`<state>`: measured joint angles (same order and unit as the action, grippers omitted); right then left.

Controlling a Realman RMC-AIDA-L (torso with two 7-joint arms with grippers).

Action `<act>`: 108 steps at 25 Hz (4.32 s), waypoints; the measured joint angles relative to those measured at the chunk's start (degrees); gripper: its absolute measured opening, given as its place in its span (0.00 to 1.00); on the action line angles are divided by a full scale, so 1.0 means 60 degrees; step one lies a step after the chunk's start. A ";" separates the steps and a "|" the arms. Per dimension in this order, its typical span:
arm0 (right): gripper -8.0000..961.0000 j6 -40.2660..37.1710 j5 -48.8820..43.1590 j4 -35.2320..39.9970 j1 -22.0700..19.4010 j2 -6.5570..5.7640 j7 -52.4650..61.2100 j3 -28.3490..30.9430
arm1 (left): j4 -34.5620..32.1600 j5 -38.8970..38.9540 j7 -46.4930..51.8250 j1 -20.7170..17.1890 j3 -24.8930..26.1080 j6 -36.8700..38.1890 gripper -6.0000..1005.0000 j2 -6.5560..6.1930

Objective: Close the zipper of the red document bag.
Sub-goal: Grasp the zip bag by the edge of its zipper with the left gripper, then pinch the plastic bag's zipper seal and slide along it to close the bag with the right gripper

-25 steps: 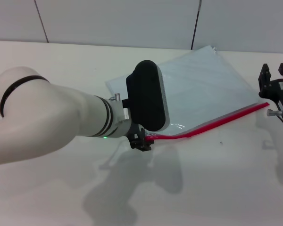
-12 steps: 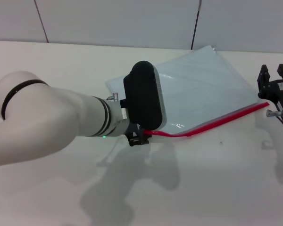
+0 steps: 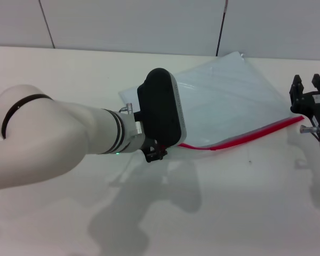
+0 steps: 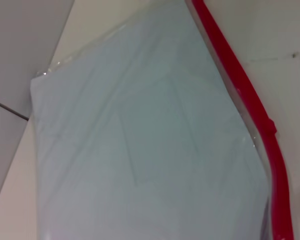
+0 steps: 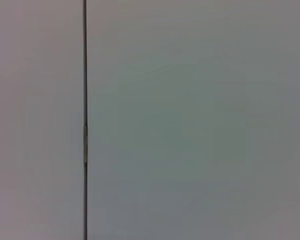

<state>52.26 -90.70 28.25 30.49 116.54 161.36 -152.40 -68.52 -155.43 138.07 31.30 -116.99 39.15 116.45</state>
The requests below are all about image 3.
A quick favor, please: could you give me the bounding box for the clear document bag red zipper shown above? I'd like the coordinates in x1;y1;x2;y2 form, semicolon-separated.
118;51;305;153

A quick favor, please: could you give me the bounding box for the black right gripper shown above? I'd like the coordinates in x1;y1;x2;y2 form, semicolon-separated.
289;74;320;126

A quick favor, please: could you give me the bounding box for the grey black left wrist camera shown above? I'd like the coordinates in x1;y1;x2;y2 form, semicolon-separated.
137;67;188;149

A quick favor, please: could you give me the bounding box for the dark wall joint strip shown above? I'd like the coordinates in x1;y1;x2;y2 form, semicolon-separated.
38;0;55;50
215;0;228;57

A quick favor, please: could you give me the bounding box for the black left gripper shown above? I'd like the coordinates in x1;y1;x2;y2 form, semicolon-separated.
145;138;168;164

